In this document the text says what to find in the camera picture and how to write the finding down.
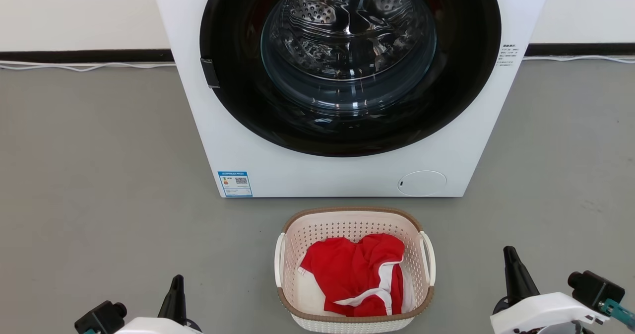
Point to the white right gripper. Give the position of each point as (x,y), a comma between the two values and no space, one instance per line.
(540,314)

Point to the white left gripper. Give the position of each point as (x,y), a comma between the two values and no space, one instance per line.
(149,326)

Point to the cream perforated laundry basket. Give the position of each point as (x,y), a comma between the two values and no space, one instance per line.
(352,221)

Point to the blue energy label sticker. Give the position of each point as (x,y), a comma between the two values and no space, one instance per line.
(235,184)

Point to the round white filter cover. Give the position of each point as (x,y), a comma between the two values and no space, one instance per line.
(421,183)

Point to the white front-load washing machine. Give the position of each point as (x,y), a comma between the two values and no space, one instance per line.
(238,150)

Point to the red garment with white stripe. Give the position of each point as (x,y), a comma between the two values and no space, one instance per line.
(352,272)

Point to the black round glass door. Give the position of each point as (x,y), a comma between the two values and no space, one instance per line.
(238,100)

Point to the small printed text label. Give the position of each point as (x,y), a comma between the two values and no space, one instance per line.
(508,55)

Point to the steel washing drum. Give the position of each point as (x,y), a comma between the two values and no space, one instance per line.
(347,21)

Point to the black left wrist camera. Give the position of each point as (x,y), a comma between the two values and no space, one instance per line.
(99,319)

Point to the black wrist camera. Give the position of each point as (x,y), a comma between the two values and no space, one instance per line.
(595,289)
(99,319)

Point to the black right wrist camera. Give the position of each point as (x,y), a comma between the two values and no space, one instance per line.
(595,289)

